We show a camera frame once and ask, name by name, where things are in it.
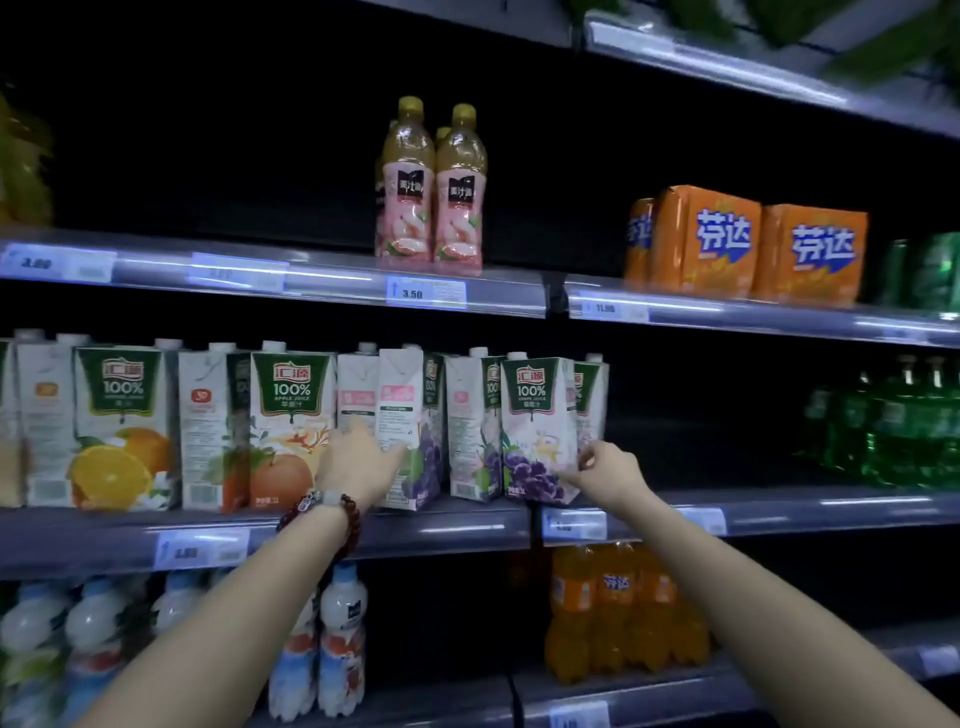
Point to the person's left hand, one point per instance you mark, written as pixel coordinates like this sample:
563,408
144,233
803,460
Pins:
356,465

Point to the person's right hand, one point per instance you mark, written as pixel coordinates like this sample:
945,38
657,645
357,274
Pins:
611,476

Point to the grape juice carton pair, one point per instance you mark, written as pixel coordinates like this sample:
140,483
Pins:
405,390
536,420

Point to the person's left forearm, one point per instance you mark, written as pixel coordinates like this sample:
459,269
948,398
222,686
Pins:
225,637

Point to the person's right forearm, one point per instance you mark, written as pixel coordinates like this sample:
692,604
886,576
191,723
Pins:
765,622

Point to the row of orange soda bottles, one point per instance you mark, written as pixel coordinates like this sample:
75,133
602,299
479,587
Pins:
574,615

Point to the row of white drink bottles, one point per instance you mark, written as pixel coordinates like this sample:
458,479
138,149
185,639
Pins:
341,637

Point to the orange soda multipack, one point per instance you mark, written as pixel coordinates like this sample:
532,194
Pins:
810,255
639,247
705,247

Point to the row of large green bottles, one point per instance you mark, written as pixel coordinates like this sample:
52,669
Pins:
892,435

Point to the row of yellow drink bottles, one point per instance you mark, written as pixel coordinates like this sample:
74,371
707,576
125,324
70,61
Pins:
22,165

